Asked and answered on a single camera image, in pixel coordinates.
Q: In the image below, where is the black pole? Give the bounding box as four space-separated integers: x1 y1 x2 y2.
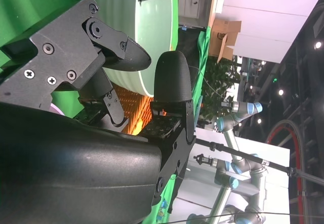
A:
195 137 324 185

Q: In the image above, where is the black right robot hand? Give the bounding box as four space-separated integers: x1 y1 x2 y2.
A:
0 0 197 224

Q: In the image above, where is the cardboard box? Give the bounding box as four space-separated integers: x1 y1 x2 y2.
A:
208 18 242 63

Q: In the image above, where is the pale lavender plate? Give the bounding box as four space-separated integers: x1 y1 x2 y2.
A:
49 102 66 116

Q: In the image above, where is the green tablecloth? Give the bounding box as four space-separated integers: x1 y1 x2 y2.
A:
0 0 212 224

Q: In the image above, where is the orange wicker basket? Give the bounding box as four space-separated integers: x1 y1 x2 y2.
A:
112 84 166 137

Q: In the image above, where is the red curved hose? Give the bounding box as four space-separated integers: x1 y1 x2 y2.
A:
265 124 306 224

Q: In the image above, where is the green leafy plant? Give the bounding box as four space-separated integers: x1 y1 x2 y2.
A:
199 57 241 126

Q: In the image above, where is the white partition wall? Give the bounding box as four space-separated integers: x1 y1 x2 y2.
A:
222 0 324 64

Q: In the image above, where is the grey bowl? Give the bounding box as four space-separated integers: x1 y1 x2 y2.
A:
82 0 180 99

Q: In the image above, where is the black backdrop curtain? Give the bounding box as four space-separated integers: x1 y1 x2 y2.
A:
171 25 209 101

